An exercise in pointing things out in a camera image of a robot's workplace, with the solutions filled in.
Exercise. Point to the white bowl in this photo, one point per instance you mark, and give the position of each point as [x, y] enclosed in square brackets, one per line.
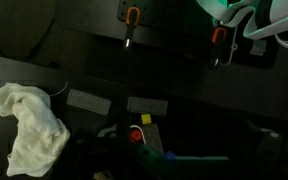
[138, 125]

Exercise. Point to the white terry towel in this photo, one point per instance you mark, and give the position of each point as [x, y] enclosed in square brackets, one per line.
[34, 133]

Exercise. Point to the blue foam block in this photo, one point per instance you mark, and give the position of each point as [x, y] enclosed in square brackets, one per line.
[169, 155]

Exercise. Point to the gray tape piece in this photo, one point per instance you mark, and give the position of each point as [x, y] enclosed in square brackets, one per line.
[258, 47]

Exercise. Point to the gray foam block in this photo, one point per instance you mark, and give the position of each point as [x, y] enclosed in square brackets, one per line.
[89, 101]
[154, 136]
[147, 106]

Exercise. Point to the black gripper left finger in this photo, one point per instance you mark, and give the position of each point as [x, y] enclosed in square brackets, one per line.
[124, 133]

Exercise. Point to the orange black clamp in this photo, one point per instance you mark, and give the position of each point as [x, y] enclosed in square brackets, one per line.
[217, 50]
[130, 33]

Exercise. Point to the black office chair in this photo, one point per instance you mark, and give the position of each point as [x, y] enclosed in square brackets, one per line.
[17, 26]

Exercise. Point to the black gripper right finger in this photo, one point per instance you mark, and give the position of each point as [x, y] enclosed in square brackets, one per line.
[270, 153]

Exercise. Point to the small yellow foam cube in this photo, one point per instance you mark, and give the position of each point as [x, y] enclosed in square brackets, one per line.
[146, 118]

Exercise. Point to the red toy fruit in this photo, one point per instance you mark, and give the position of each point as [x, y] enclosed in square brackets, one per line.
[135, 136]

